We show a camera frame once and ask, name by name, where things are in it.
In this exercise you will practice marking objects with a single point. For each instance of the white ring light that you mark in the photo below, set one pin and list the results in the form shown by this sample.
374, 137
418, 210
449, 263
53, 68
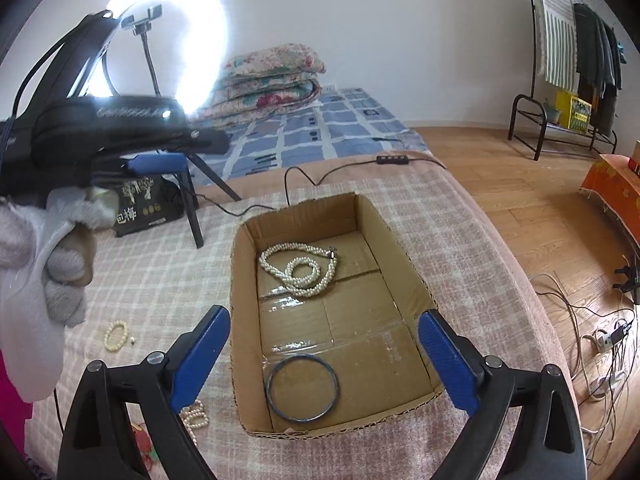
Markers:
180, 56

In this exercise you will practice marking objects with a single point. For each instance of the white power strip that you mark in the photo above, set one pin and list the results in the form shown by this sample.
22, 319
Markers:
604, 341

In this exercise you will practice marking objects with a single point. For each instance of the blue checkered mattress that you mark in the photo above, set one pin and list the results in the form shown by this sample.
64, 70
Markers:
341, 123

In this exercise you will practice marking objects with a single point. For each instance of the black tripod stand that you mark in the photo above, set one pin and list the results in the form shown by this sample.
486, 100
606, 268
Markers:
200, 194

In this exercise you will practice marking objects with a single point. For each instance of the green jade pendant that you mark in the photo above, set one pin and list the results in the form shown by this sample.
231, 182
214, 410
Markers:
144, 445

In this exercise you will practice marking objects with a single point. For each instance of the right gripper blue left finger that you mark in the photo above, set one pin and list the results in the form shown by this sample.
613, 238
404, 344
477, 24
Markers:
98, 442

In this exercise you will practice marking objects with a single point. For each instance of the yellow box on rack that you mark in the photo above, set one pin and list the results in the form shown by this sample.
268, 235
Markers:
575, 113

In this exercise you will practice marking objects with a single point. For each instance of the left gloved hand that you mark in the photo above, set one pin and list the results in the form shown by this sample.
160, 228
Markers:
46, 263

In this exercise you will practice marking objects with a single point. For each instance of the dark hanging clothes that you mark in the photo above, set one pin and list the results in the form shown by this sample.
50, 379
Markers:
599, 66

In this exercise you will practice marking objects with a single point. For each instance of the striped hanging towel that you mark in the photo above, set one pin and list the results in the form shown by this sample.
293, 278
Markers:
556, 43

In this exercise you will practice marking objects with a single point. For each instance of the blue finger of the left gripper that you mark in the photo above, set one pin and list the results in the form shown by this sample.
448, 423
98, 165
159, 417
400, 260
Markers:
159, 163

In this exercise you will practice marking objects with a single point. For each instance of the brown cardboard box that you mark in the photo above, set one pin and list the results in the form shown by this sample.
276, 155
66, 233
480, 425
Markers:
344, 359

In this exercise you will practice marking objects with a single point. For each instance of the phone holder clamp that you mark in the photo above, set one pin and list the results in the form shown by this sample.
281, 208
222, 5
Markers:
139, 18

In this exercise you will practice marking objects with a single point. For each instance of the black clothes rack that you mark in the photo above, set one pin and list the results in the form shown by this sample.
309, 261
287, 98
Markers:
534, 118

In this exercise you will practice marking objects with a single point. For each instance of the folded floral quilt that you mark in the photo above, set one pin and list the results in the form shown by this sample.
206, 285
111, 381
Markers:
259, 84

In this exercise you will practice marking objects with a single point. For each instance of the orange cloth covered table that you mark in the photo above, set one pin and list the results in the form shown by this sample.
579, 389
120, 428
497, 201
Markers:
615, 180

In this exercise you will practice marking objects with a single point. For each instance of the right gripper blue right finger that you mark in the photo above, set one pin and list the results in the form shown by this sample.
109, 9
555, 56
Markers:
547, 441

